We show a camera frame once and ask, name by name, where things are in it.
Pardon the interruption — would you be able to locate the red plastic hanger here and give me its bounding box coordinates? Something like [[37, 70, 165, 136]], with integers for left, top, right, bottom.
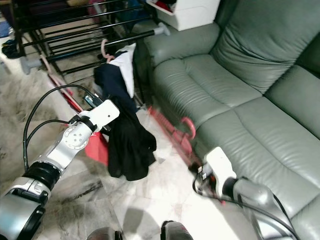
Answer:
[[147, 105, 228, 206]]

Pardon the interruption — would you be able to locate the black garment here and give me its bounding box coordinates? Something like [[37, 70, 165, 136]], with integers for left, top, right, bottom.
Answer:
[[106, 96, 158, 182]]

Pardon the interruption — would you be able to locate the white hanger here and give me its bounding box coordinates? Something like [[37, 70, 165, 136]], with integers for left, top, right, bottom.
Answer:
[[100, 39, 116, 63]]

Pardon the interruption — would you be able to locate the pale pink hanger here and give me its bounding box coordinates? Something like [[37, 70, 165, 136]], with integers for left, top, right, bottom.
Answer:
[[40, 54, 56, 77]]

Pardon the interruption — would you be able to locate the silver robot right leg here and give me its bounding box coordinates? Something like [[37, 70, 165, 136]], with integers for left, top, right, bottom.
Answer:
[[161, 220, 196, 240]]

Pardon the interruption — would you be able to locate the silver robot leg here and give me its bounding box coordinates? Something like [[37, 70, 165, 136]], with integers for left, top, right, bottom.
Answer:
[[86, 226, 121, 240], [161, 220, 196, 240]]

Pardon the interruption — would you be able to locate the grey green leather sofa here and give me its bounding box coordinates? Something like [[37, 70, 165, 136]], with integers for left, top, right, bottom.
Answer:
[[136, 0, 320, 240]]

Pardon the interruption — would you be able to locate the silver robot left leg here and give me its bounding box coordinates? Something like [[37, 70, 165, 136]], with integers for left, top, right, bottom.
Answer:
[[86, 226, 121, 240]]

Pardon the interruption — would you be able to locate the navy and white garment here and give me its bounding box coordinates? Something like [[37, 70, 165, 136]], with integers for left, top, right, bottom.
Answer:
[[93, 42, 137, 108]]

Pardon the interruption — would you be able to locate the black metal drying rack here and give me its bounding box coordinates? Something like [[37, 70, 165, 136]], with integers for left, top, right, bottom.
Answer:
[[7, 0, 172, 76]]

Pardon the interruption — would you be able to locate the white storage box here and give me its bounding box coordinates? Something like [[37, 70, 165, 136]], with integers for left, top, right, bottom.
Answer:
[[145, 0, 222, 32]]

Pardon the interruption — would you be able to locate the dark cloth heap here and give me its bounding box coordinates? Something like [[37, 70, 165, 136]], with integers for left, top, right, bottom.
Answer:
[[2, 39, 27, 60]]

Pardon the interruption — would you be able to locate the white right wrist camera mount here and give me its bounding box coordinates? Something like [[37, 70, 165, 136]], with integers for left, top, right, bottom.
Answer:
[[205, 146, 238, 198]]

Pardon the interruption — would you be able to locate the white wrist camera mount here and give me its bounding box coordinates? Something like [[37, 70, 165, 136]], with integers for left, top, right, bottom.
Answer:
[[205, 146, 238, 198], [80, 99, 121, 132]]

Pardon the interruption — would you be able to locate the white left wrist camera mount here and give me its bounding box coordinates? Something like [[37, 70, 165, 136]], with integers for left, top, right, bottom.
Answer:
[[80, 99, 121, 132]]

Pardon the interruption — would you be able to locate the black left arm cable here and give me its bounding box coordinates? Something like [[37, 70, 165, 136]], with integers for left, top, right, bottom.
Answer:
[[22, 84, 106, 172]]

